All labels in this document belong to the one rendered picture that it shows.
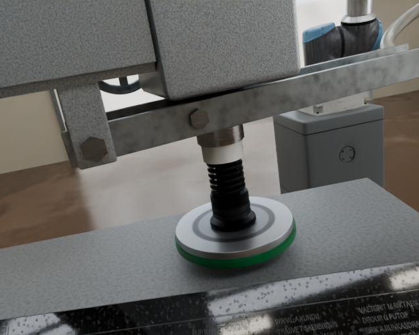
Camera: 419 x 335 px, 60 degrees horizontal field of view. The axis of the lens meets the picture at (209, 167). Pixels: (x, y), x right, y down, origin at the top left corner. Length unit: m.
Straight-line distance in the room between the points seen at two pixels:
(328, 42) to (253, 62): 1.31
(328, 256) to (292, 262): 0.06
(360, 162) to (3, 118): 4.90
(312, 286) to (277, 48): 0.36
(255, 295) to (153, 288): 0.17
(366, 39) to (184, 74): 1.44
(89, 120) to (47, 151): 5.27
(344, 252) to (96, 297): 0.42
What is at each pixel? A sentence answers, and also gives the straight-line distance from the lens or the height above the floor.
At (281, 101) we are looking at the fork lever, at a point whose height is 1.12.
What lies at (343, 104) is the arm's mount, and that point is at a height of 0.88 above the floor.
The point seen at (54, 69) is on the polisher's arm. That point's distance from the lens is 0.46.
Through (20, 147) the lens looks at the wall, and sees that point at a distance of 5.81.
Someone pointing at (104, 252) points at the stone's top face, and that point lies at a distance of 0.78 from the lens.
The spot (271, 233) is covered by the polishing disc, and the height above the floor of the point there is 0.92.
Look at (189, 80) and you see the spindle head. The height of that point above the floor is 1.18.
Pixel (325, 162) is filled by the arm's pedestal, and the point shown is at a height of 0.64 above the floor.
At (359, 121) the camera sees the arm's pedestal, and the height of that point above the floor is 0.80.
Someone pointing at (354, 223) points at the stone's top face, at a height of 0.86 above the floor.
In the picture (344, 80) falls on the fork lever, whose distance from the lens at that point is 0.64.
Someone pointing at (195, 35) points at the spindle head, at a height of 1.23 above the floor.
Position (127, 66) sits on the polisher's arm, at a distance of 0.46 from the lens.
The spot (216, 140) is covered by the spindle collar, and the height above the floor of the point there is 1.08.
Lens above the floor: 1.22
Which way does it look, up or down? 18 degrees down
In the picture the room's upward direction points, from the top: 9 degrees counter-clockwise
